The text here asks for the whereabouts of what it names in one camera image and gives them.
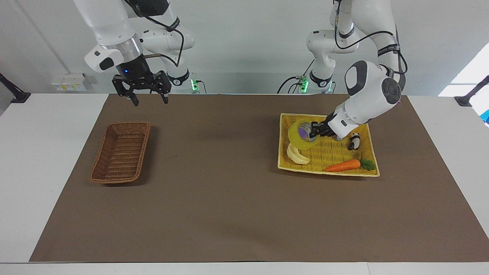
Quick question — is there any pale yellow toy banana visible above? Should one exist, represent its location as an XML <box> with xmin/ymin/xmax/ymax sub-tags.
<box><xmin>287</xmin><ymin>143</ymin><xmax>311</xmax><ymax>165</ymax></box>

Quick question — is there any white wall socket box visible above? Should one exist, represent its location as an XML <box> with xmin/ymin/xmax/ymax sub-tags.
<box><xmin>50</xmin><ymin>73</ymin><xmax>88</xmax><ymax>92</ymax></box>

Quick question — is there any yellow woven tray basket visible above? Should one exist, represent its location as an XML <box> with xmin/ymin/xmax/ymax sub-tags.
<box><xmin>277</xmin><ymin>113</ymin><xmax>381</xmax><ymax>178</ymax></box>

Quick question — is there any brown wicker basket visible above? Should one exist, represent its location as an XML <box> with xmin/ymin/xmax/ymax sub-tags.
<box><xmin>89</xmin><ymin>121</ymin><xmax>151</xmax><ymax>185</ymax></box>

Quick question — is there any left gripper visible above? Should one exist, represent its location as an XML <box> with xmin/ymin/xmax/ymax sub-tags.
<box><xmin>309</xmin><ymin>121</ymin><xmax>339</xmax><ymax>139</ymax></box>

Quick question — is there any black stand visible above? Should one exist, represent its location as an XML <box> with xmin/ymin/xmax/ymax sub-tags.
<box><xmin>0</xmin><ymin>73</ymin><xmax>31</xmax><ymax>104</ymax></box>
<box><xmin>454</xmin><ymin>75</ymin><xmax>489</xmax><ymax>107</ymax></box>

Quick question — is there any orange toy carrot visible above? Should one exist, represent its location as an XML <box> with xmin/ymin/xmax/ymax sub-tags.
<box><xmin>324</xmin><ymin>158</ymin><xmax>376</xmax><ymax>173</ymax></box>

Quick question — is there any yellow-green tape roll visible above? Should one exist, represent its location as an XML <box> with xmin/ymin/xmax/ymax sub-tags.
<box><xmin>288</xmin><ymin>118</ymin><xmax>320</xmax><ymax>150</ymax></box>

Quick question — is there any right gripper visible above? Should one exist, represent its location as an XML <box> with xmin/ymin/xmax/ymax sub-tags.
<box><xmin>112</xmin><ymin>57</ymin><xmax>171</xmax><ymax>107</ymax></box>

